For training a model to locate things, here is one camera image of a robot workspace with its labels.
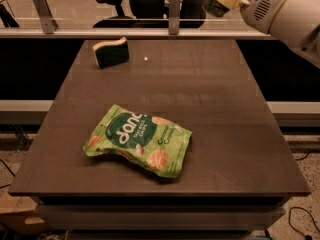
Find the green soda can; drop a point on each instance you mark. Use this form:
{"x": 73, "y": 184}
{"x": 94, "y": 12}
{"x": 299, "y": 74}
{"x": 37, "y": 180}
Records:
{"x": 214, "y": 8}

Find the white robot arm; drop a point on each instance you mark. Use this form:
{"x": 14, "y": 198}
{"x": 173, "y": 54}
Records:
{"x": 296, "y": 23}

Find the black office chair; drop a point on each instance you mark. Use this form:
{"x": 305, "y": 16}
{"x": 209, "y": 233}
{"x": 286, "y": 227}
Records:
{"x": 152, "y": 14}

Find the green yellow sponge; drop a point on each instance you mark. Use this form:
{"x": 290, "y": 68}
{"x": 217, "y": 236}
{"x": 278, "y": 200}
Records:
{"x": 109, "y": 53}

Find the green rice chips bag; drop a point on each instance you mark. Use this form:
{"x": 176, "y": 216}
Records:
{"x": 156, "y": 144}

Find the cardboard box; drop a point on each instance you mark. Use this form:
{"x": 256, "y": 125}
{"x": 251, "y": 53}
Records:
{"x": 18, "y": 214}

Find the middle metal rail bracket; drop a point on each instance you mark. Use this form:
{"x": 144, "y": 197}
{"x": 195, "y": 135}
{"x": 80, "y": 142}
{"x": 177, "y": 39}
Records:
{"x": 174, "y": 17}

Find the metal rail bracket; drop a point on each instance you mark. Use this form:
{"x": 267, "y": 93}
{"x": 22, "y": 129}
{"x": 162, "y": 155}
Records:
{"x": 48, "y": 23}
{"x": 174, "y": 17}

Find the left metal rail bracket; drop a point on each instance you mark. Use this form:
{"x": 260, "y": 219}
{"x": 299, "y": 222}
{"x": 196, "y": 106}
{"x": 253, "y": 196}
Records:
{"x": 48, "y": 23}

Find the horizontal metal rail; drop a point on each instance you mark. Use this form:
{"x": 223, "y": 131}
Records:
{"x": 134, "y": 33}

